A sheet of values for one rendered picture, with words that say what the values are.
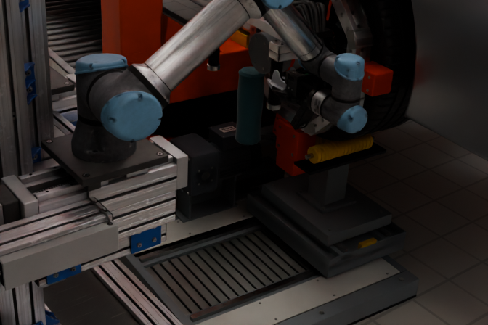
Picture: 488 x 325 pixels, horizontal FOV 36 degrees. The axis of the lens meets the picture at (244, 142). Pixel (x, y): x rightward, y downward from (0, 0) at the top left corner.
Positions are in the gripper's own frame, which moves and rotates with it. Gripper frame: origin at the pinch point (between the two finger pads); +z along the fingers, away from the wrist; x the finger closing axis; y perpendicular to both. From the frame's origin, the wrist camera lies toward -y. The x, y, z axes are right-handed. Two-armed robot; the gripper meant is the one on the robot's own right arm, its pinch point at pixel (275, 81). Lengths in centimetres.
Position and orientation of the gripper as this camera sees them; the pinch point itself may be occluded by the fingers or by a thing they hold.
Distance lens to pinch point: 218.2
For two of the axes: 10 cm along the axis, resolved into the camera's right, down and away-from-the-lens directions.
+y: 0.6, -8.9, -4.5
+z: -5.6, -4.0, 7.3
